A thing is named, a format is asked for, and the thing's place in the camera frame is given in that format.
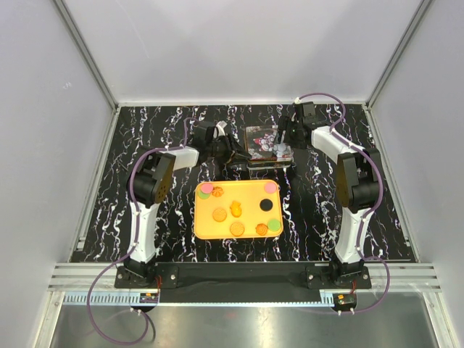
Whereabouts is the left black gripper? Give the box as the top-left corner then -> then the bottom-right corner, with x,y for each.
206,133 -> 252,167

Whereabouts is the gold tin lid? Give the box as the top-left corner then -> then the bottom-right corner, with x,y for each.
245,125 -> 293,162

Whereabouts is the gold cookie tin box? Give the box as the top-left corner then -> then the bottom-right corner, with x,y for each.
246,158 -> 293,171

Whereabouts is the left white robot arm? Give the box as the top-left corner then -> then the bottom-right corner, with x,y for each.
122,121 -> 252,287

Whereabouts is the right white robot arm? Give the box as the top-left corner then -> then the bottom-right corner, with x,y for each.
276,102 -> 384,288

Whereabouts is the orange swirl cookie left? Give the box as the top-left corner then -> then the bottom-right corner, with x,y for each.
211,186 -> 224,198

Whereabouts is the orange swirl cookie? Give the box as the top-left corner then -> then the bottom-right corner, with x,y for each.
211,186 -> 224,198
255,223 -> 268,236

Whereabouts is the pink cookie left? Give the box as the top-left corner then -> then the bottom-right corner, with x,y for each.
200,183 -> 214,194

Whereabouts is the pink cookie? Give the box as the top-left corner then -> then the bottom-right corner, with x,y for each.
200,183 -> 214,194
265,181 -> 278,194

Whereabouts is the pink cookie right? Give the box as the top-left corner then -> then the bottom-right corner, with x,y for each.
265,181 -> 278,194

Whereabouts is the green cookie left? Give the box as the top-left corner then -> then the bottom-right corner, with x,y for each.
197,191 -> 210,199

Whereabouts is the green cookie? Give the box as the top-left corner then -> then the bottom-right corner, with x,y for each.
197,191 -> 210,199
268,219 -> 281,232

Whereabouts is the yellow plastic tray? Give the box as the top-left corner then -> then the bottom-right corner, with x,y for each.
193,180 -> 283,240

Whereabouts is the yellow pineapple cookie centre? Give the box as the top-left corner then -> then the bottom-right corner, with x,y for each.
230,201 -> 242,218

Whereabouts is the round tan biscuit left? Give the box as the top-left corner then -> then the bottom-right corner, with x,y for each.
212,208 -> 228,222

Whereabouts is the round tan biscuit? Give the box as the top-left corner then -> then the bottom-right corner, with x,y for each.
229,222 -> 245,237
212,208 -> 228,222

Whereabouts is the round tan biscuit bottom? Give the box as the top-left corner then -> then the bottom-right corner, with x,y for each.
229,222 -> 245,237

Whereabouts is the orange swirl cookie bottom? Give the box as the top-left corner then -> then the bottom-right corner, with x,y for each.
255,223 -> 268,236

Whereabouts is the green cookie right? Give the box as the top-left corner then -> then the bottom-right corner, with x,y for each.
268,219 -> 281,232

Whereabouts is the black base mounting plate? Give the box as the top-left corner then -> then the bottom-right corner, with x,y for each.
115,262 -> 373,307

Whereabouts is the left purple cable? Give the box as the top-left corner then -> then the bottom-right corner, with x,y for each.
86,117 -> 204,344

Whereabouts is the purple cable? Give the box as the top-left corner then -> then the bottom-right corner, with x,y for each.
295,92 -> 391,315
86,117 -> 204,344

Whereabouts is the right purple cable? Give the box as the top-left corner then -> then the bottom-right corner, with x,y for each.
295,92 -> 391,315

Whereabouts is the aluminium frame rail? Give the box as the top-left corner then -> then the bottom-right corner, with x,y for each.
48,263 -> 160,307

